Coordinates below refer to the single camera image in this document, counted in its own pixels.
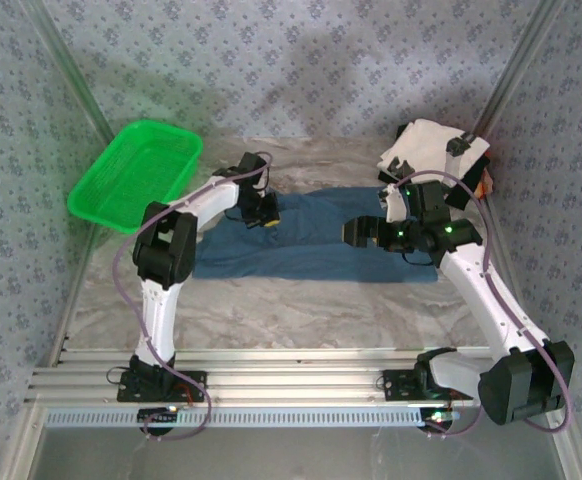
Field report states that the blue t-shirt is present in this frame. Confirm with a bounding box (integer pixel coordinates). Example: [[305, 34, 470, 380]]
[[193, 185, 440, 285]]

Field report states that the green plastic basket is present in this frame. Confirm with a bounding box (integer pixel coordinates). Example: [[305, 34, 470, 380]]
[[67, 119, 205, 236]]

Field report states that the red folded t-shirt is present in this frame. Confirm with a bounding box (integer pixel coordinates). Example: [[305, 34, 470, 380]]
[[475, 167, 495, 199]]

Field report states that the white t-shirt with black print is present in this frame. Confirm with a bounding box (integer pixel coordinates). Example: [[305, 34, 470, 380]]
[[378, 118, 492, 189]]

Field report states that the small circuit board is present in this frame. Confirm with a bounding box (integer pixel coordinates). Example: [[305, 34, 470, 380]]
[[138, 407, 181, 425], [419, 408, 460, 427]]

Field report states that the grey metal panel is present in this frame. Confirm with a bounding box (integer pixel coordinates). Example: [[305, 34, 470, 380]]
[[35, 427, 565, 480]]

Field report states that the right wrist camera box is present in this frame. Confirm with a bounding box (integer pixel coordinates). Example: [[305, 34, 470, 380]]
[[381, 185, 408, 224]]

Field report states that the aluminium table side rail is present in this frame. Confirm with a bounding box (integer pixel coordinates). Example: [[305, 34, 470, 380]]
[[475, 197, 547, 351], [45, 219, 102, 369]]

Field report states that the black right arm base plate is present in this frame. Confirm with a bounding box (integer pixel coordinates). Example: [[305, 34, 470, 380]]
[[381, 368, 475, 401]]

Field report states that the aluminium rail beam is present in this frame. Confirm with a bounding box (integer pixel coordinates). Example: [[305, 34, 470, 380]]
[[25, 347, 570, 405]]

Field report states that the grey slotted cable duct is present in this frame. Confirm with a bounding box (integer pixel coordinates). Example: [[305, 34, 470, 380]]
[[44, 407, 455, 429]]

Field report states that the aluminium frame post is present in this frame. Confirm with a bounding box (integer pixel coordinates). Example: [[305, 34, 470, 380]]
[[20, 0, 117, 144], [473, 0, 570, 139]]

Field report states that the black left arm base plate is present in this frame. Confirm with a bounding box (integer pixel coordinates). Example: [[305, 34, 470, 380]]
[[116, 370, 208, 404]]

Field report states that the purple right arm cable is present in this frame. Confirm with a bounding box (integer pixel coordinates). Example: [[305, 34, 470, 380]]
[[385, 169, 573, 441]]

